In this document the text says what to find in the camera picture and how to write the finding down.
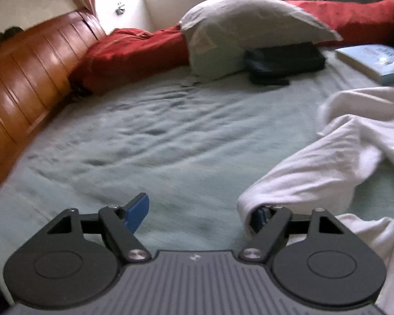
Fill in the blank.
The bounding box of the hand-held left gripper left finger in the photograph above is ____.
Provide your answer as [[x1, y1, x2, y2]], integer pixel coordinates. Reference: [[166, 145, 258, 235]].
[[46, 193, 152, 265]]

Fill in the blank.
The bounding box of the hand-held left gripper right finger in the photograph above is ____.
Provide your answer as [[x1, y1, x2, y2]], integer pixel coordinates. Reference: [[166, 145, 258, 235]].
[[238, 204, 345, 266]]

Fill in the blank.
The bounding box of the white printed sweatshirt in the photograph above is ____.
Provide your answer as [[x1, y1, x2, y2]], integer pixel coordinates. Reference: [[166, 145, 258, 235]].
[[237, 87, 394, 315]]

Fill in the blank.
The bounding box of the red quilt roll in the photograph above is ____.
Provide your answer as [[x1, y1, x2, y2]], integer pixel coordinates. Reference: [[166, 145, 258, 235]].
[[69, 0, 394, 94]]

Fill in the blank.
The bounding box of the black pouch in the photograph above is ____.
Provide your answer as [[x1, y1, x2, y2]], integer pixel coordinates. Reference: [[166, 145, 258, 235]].
[[243, 42, 326, 86]]

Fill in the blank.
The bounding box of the wooden headboard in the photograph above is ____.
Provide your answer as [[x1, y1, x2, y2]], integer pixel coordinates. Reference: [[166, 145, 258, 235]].
[[0, 9, 106, 201]]

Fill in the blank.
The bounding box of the light blue book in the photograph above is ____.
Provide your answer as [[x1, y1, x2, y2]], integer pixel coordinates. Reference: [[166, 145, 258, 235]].
[[335, 44, 394, 86]]

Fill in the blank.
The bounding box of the grey pillow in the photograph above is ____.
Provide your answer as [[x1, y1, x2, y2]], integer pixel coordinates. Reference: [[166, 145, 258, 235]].
[[180, 0, 344, 81]]

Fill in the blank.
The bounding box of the dark object on headboard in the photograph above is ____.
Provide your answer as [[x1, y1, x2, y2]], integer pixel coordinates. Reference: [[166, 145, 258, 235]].
[[0, 26, 23, 41]]

